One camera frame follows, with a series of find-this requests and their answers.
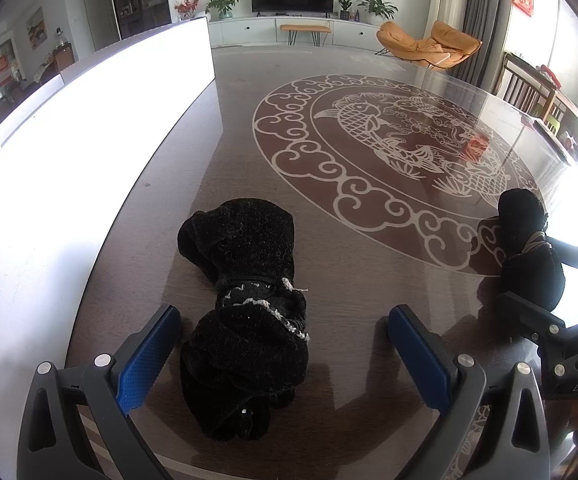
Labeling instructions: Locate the green potted plant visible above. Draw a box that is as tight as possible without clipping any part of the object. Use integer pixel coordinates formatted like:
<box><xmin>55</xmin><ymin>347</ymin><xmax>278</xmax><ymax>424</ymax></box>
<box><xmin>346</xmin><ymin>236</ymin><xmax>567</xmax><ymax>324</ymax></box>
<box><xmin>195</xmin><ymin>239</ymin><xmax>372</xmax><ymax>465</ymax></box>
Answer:
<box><xmin>205</xmin><ymin>0</ymin><xmax>242</xmax><ymax>21</ymax></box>

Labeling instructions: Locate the black velvet beaded scrunchie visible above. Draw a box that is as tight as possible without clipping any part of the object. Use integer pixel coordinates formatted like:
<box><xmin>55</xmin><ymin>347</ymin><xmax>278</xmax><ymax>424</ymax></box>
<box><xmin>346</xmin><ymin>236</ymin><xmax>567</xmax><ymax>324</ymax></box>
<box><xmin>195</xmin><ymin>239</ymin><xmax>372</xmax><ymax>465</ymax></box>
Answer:
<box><xmin>177</xmin><ymin>199</ymin><xmax>311</xmax><ymax>443</ymax></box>

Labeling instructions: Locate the red flower plant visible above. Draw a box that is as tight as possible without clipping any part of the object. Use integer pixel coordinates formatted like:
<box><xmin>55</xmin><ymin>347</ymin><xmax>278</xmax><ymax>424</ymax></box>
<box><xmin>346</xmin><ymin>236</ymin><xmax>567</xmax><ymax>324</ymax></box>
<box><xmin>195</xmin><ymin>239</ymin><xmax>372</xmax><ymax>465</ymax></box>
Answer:
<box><xmin>174</xmin><ymin>0</ymin><xmax>202</xmax><ymax>21</ymax></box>

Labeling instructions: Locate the dark display cabinet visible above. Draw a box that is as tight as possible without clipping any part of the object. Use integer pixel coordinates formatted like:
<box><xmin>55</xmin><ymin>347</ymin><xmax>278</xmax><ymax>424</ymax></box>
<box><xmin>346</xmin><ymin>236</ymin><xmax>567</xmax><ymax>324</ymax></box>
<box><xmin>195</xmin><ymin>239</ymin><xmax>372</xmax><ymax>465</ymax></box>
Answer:
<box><xmin>108</xmin><ymin>0</ymin><xmax>167</xmax><ymax>41</ymax></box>

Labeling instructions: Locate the orange bench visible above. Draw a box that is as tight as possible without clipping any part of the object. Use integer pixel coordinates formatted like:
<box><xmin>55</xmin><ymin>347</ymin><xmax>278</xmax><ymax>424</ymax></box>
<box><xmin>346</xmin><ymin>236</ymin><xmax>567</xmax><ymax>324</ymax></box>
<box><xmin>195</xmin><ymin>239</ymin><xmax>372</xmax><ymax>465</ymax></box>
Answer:
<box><xmin>280</xmin><ymin>24</ymin><xmax>331</xmax><ymax>48</ymax></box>

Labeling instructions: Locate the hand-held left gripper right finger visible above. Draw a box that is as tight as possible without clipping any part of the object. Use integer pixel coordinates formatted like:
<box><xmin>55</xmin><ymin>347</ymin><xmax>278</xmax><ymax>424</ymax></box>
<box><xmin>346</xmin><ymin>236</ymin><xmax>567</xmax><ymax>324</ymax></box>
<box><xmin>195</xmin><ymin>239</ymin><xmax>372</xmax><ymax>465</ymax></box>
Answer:
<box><xmin>388</xmin><ymin>305</ymin><xmax>552</xmax><ymax>480</ymax></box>

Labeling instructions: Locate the orange rocking chair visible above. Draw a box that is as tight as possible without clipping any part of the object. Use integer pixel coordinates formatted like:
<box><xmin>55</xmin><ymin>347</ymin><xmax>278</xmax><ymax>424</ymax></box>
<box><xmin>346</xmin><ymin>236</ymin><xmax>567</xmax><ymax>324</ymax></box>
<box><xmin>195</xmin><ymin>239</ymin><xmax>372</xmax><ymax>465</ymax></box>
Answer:
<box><xmin>375</xmin><ymin>20</ymin><xmax>483</xmax><ymax>69</ymax></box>

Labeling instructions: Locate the wall painting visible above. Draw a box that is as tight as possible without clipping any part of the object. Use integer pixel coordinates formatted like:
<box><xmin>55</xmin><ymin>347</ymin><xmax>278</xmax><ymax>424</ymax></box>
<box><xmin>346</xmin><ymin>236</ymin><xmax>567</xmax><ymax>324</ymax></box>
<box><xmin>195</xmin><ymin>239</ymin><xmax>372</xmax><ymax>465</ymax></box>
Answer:
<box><xmin>26</xmin><ymin>7</ymin><xmax>47</xmax><ymax>50</ymax></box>

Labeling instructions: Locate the white storage box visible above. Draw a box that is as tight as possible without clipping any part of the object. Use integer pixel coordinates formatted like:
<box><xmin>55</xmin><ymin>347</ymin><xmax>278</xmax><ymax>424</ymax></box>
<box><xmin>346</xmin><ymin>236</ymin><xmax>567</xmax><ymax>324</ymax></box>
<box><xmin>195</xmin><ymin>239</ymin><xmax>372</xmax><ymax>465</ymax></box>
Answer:
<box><xmin>0</xmin><ymin>16</ymin><xmax>215</xmax><ymax>471</ymax></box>

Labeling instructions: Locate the dark flat tray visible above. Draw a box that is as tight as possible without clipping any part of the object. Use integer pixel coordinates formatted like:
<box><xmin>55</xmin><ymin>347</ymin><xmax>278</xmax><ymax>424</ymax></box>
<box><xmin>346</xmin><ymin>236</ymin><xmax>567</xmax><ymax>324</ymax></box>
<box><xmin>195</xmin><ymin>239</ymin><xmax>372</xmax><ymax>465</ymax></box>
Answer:
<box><xmin>521</xmin><ymin>114</ymin><xmax>572</xmax><ymax>163</ymax></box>

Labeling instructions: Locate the covered standing air conditioner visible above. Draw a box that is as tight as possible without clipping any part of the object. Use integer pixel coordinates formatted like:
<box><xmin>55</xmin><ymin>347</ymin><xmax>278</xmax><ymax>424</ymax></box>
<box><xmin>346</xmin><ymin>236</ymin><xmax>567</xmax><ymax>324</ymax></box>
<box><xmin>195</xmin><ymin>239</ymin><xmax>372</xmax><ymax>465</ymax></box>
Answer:
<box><xmin>426</xmin><ymin>0</ymin><xmax>472</xmax><ymax>43</ymax></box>

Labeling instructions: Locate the white television cabinet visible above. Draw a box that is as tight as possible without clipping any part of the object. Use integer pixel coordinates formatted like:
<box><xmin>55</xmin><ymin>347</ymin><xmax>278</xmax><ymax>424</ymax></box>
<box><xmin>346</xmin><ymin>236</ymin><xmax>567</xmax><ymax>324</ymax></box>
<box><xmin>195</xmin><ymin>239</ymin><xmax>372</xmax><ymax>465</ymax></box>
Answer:
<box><xmin>208</xmin><ymin>16</ymin><xmax>385</xmax><ymax>51</ymax></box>

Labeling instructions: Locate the grey curtain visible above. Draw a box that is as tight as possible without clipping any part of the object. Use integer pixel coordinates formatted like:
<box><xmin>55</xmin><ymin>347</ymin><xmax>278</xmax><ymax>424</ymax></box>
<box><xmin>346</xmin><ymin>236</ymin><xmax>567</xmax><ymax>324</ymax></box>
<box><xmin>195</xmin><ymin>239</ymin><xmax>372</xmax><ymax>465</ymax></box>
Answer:
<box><xmin>461</xmin><ymin>0</ymin><xmax>514</xmax><ymax>93</ymax></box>

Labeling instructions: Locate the white door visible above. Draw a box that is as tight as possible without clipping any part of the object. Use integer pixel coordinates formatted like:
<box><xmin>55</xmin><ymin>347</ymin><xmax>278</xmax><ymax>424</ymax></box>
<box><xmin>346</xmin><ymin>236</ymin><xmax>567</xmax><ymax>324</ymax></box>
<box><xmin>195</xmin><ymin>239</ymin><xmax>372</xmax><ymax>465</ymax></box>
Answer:
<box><xmin>82</xmin><ymin>0</ymin><xmax>109</xmax><ymax>53</ymax></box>

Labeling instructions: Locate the dark patterned desktop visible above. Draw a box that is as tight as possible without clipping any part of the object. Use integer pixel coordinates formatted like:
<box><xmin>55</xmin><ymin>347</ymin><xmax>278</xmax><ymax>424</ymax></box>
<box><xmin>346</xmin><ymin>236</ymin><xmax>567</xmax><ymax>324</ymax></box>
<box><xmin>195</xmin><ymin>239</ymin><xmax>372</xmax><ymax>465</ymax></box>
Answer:
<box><xmin>64</xmin><ymin>47</ymin><xmax>578</xmax><ymax>480</ymax></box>

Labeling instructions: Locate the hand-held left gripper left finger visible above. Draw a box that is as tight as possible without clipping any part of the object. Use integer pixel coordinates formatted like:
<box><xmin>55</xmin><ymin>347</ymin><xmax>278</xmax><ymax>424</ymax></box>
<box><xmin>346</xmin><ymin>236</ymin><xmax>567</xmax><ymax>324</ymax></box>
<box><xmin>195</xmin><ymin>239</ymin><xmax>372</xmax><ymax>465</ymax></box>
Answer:
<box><xmin>16</xmin><ymin>304</ymin><xmax>182</xmax><ymax>480</ymax></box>

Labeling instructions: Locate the large leafy potted plant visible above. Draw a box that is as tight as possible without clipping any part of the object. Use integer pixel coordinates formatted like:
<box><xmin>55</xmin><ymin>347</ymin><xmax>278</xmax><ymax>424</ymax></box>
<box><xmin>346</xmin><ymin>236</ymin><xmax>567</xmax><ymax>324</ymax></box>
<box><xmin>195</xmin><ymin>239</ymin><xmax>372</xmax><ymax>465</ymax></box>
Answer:
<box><xmin>358</xmin><ymin>0</ymin><xmax>399</xmax><ymax>23</ymax></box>

